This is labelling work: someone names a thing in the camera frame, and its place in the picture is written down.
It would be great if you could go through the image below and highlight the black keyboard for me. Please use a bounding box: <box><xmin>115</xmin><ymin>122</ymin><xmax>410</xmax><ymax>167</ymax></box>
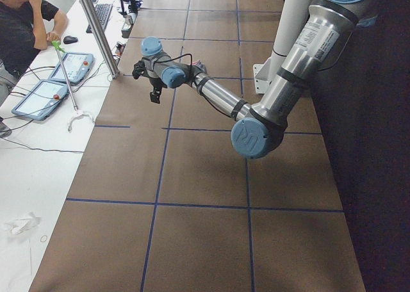
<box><xmin>94</xmin><ymin>3</ymin><xmax>113</xmax><ymax>31</ymax></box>

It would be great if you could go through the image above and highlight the black computer mouse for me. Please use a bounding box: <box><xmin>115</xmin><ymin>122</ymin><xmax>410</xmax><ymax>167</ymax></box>
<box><xmin>63</xmin><ymin>35</ymin><xmax>78</xmax><ymax>44</ymax></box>

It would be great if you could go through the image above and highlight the aluminium frame post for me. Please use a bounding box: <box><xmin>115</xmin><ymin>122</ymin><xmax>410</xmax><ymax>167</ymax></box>
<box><xmin>79</xmin><ymin>0</ymin><xmax>120</xmax><ymax>79</ymax></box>

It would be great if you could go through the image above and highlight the near blue teach pendant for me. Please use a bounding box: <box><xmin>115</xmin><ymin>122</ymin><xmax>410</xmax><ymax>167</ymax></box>
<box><xmin>11</xmin><ymin>79</ymin><xmax>69</xmax><ymax>121</ymax></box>

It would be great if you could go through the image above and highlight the far blue teach pendant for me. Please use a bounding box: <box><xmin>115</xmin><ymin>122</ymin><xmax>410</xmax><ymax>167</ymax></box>
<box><xmin>48</xmin><ymin>52</ymin><xmax>94</xmax><ymax>85</ymax></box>

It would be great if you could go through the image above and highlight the reacher grabber stick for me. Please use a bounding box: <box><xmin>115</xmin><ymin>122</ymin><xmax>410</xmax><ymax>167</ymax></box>
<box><xmin>51</xmin><ymin>40</ymin><xmax>95</xmax><ymax>133</ymax></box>

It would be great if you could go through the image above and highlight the small metal cup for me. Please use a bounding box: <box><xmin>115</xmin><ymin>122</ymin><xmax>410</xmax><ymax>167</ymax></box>
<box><xmin>124</xmin><ymin>15</ymin><xmax>133</xmax><ymax>26</ymax></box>

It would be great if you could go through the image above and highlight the seated man in black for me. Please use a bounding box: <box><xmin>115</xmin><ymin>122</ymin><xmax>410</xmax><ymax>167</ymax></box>
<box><xmin>0</xmin><ymin>0</ymin><xmax>69</xmax><ymax>81</ymax></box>

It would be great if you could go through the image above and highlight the crumpled white tissue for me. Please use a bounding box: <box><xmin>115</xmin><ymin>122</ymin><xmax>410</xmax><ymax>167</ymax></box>
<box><xmin>3</xmin><ymin>212</ymin><xmax>41</xmax><ymax>236</ymax></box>

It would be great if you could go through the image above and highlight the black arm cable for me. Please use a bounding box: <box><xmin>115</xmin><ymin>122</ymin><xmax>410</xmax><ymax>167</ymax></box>
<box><xmin>140</xmin><ymin>53</ymin><xmax>231</xmax><ymax>118</ymax></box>

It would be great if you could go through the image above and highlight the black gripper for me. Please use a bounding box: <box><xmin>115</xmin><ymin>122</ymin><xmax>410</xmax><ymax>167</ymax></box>
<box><xmin>150</xmin><ymin>78</ymin><xmax>167</xmax><ymax>104</ymax></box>

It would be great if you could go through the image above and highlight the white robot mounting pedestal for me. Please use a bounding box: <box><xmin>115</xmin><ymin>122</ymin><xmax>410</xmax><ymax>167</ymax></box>
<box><xmin>253</xmin><ymin>0</ymin><xmax>312</xmax><ymax>95</ymax></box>

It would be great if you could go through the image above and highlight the pink and grey towel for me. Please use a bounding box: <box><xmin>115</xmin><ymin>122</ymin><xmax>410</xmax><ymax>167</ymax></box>
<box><xmin>193</xmin><ymin>60</ymin><xmax>207</xmax><ymax>72</ymax></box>

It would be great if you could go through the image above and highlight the blue teach pendant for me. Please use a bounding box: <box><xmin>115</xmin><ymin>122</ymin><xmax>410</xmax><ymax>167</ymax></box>
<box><xmin>48</xmin><ymin>52</ymin><xmax>94</xmax><ymax>85</ymax></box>
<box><xmin>11</xmin><ymin>79</ymin><xmax>69</xmax><ymax>121</ymax></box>

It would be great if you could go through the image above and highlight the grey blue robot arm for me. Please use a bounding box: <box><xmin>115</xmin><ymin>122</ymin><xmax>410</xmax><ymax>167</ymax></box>
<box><xmin>132</xmin><ymin>0</ymin><xmax>378</xmax><ymax>159</ymax></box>

